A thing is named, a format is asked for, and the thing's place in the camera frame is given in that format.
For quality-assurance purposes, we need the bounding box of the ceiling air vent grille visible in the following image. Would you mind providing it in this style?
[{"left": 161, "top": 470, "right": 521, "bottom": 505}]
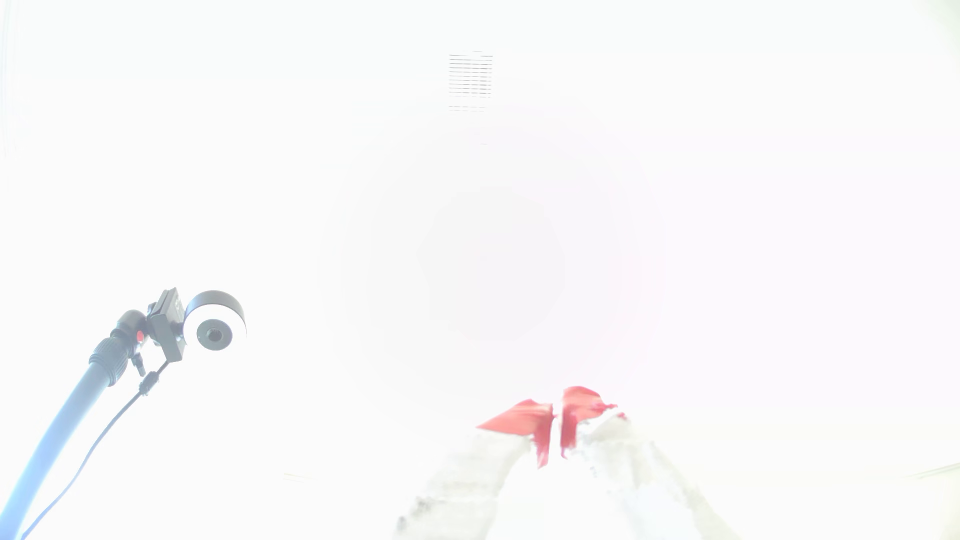
[{"left": 448, "top": 51, "right": 495, "bottom": 112}]

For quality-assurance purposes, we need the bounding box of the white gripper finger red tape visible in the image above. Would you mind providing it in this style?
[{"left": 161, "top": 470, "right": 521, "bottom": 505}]
[
  {"left": 561, "top": 386, "right": 740, "bottom": 540},
  {"left": 393, "top": 399, "right": 555, "bottom": 540}
]

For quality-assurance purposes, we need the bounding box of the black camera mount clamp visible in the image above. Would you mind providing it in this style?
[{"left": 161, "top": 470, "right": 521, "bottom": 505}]
[{"left": 144, "top": 287, "right": 186, "bottom": 365}]

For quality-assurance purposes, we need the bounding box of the round webcam white ring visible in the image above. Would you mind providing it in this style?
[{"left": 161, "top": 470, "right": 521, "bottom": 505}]
[{"left": 182, "top": 290, "right": 248, "bottom": 354}]

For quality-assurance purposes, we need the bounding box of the thin black camera cable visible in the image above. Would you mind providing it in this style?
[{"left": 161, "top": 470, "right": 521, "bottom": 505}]
[{"left": 18, "top": 358, "right": 171, "bottom": 540}]

